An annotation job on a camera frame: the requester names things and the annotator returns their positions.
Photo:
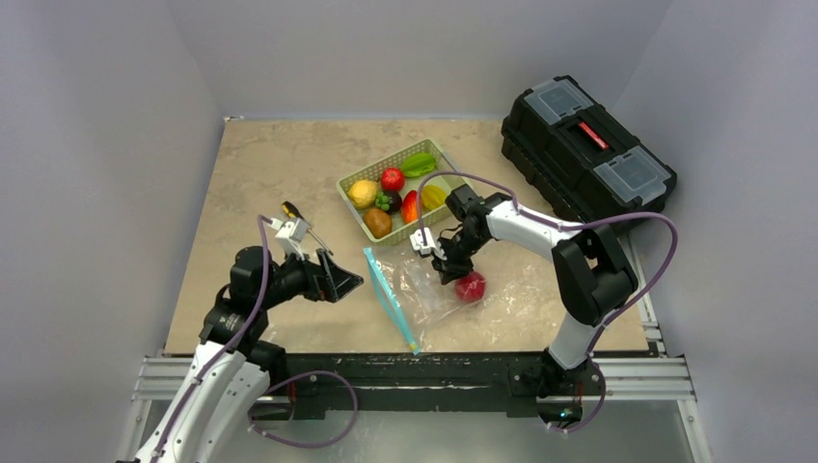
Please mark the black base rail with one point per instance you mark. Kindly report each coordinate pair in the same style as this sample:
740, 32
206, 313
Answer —
517, 384

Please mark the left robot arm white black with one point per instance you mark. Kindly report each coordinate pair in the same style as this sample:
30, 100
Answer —
232, 366

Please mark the red fake apple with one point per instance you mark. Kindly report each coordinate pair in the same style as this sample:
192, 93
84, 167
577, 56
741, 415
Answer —
470, 288

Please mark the yellow black screwdriver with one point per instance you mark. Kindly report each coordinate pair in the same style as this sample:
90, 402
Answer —
292, 211

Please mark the green fake lime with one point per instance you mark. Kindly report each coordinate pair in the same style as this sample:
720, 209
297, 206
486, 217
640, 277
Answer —
418, 165

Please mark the aluminium frame rail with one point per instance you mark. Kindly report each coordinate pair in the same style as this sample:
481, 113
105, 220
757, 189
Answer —
647, 413

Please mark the red fake tomato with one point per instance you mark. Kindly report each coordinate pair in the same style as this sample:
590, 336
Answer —
392, 180

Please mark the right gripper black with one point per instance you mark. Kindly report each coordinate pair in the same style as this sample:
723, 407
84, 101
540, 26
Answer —
449, 253

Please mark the black toolbox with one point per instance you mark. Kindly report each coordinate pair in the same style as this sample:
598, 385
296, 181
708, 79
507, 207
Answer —
579, 157

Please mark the brown fake kiwi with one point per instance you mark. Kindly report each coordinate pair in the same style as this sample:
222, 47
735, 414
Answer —
378, 222

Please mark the orange fake carrot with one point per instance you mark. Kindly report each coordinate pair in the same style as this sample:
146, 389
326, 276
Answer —
410, 209

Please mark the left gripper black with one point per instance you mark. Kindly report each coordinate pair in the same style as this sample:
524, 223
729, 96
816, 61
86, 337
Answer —
330, 283

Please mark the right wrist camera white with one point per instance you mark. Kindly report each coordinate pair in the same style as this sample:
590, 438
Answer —
425, 244

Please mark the yellow fake pepper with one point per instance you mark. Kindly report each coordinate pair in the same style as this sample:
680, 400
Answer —
432, 197

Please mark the green plastic basket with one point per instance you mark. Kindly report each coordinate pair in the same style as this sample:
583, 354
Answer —
374, 171

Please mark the dark purple fake fruit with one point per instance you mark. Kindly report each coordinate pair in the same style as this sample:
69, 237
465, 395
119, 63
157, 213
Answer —
388, 201

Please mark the yellow fake lemon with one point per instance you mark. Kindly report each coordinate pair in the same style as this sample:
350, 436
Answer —
362, 193

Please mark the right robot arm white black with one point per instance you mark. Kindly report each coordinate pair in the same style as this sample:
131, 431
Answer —
594, 277

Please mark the clear zip top bag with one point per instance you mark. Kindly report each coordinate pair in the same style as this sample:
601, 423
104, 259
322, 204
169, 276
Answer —
520, 311

